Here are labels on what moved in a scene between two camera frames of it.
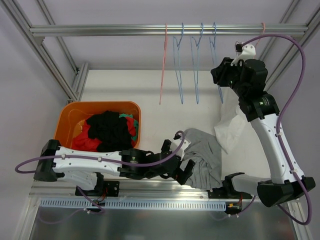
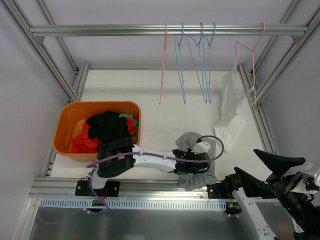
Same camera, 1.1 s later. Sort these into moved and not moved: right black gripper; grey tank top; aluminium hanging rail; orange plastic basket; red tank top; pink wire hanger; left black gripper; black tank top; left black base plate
Moved: left black gripper; right black gripper; grey tank top
Not moved: left black base plate; pink wire hanger; red tank top; aluminium hanging rail; orange plastic basket; black tank top
